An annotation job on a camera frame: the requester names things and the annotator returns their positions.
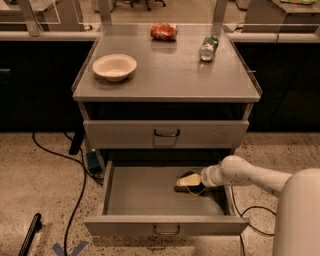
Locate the open grey middle drawer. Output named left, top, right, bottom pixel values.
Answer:
left=84, top=162, right=249, bottom=236

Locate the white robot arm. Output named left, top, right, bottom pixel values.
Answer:
left=177, top=155, right=320, bottom=256

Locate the dark long counter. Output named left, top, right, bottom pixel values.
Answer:
left=1, top=27, right=319, bottom=131

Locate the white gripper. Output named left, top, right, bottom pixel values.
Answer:
left=177, top=165, right=219, bottom=187

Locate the black bar on floor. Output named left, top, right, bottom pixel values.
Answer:
left=18, top=213, right=42, bottom=256

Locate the black floor cable left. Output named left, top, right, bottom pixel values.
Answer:
left=31, top=132, right=105, bottom=256

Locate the orange soda can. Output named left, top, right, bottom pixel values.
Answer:
left=150, top=23, right=178, bottom=41

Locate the grey drawer cabinet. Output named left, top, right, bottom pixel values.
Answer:
left=74, top=24, right=260, bottom=236

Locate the black floor cable right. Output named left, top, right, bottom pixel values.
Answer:
left=229, top=186, right=278, bottom=256

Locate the closed grey top drawer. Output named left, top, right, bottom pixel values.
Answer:
left=84, top=120, right=249, bottom=149

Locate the green and yellow sponge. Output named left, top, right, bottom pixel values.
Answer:
left=174, top=171, right=206, bottom=196

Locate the black floor cable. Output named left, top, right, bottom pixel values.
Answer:
left=229, top=186, right=278, bottom=256
left=31, top=132, right=105, bottom=256

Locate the blue power adapter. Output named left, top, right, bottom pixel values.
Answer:
left=86, top=151, right=101, bottom=174

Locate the white bowl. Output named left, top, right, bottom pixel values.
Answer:
left=92, top=54, right=137, bottom=82

